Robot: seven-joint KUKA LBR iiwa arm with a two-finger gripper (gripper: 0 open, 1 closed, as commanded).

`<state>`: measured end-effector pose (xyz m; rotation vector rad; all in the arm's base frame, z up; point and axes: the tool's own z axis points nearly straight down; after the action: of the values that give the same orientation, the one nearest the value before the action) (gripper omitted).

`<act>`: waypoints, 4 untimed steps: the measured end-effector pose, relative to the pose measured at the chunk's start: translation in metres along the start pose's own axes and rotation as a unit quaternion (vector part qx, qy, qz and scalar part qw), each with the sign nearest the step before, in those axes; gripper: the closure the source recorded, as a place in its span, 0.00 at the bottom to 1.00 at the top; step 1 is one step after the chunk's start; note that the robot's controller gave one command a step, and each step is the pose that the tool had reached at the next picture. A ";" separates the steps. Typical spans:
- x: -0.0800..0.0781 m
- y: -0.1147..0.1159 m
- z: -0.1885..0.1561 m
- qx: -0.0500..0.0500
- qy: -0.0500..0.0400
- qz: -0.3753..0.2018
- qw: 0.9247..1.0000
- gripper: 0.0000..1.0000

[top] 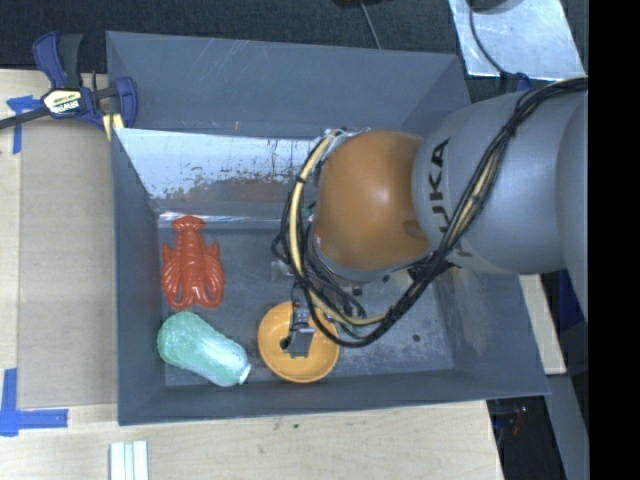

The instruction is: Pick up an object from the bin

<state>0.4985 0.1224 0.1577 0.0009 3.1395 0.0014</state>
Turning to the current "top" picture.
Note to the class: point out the yellow bowl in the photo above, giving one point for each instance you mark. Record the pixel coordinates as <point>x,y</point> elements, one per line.
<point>275,348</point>

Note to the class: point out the pale green toy cabbage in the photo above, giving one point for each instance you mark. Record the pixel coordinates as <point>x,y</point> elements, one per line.
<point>200,348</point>

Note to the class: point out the red toy lobster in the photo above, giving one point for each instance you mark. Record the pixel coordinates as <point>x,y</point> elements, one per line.
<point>192,263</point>

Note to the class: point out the pale wood flat board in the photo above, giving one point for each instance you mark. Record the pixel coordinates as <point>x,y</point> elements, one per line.
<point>65,268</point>

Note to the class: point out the grey metal bin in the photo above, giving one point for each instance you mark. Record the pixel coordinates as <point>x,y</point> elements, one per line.
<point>310,83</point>

